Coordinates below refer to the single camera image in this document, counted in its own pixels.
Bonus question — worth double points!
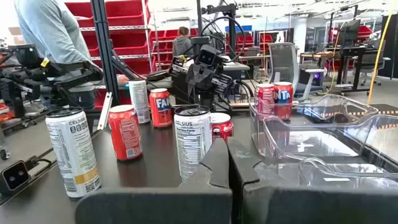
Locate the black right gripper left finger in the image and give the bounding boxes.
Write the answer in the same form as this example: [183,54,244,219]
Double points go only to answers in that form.
[74,138,233,224]

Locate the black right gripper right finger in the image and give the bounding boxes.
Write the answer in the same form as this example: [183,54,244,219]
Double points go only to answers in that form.
[228,136,398,224]

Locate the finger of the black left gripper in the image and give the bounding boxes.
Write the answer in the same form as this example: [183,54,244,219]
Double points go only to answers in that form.
[185,63,203,90]
[200,64,217,91]

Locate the red Fanta can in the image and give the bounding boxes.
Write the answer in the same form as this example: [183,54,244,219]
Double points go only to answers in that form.
[273,81,294,121]
[108,104,144,162]
[149,88,173,129]

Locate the white Celsius energy can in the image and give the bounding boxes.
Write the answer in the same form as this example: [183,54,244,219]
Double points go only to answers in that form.
[45,106,102,199]
[128,78,151,124]
[173,105,213,182]

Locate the grey side table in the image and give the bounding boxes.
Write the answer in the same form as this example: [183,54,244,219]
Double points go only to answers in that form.
[217,60,251,73]

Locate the person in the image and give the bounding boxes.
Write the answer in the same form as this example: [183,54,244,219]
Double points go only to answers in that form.
[12,0,131,111]
[172,26,194,57]

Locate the clear plastic bin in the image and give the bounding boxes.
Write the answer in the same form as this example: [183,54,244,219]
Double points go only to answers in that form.
[262,114,398,175]
[248,93,379,156]
[297,157,398,191]

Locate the red Coca-Cola can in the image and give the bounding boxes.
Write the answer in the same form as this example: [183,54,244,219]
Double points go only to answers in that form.
[254,83,275,116]
[211,112,234,144]

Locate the red storage bins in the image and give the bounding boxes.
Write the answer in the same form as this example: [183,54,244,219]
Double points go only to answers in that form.
[150,27,200,63]

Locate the grey office chair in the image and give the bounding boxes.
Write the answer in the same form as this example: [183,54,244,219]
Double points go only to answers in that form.
[267,42,326,101]

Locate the person's hand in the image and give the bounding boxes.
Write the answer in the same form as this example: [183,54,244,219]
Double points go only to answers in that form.
[117,74,131,87]

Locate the red bin storage rack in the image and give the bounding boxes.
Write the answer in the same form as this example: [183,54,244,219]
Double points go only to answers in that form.
[64,0,158,75]

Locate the black striped floor mat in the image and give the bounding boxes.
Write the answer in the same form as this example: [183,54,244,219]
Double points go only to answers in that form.
[323,103,398,130]

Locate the black computer monitor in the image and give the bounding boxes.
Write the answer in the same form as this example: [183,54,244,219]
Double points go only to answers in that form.
[337,19,362,48]

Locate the black desk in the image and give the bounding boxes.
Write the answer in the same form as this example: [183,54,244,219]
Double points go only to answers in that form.
[325,45,388,93]

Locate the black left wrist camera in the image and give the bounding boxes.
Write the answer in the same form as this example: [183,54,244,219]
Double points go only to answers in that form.
[197,44,224,68]

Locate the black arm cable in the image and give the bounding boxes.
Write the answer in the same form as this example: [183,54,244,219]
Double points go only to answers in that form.
[198,15,246,63]

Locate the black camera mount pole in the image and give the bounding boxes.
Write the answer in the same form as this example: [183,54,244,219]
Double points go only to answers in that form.
[195,0,239,60]

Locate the black frame strut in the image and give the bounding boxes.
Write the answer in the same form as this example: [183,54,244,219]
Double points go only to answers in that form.
[89,0,147,108]

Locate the silver metal bracket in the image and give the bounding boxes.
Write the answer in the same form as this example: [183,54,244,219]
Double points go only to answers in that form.
[96,91,113,131]

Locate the black table-level camera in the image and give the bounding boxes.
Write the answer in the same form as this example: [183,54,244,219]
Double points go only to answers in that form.
[0,159,31,196]

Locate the yellow cable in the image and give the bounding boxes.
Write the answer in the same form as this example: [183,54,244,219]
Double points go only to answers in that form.
[366,9,395,105]

